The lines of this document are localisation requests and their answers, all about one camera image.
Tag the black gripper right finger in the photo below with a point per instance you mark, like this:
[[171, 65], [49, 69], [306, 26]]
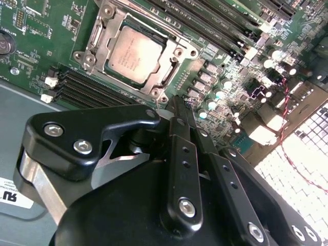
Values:
[[230, 189]]

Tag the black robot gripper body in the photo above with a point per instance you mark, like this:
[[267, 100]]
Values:
[[115, 217]]

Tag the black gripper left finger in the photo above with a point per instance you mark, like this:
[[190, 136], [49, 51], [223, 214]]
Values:
[[77, 128]]

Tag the silver CPU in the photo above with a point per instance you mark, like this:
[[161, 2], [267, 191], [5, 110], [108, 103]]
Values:
[[133, 53]]

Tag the metal locking lever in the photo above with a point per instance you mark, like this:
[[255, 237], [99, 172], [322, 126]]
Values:
[[91, 36], [166, 74]]

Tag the metal socket cover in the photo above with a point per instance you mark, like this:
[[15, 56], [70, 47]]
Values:
[[106, 38]]

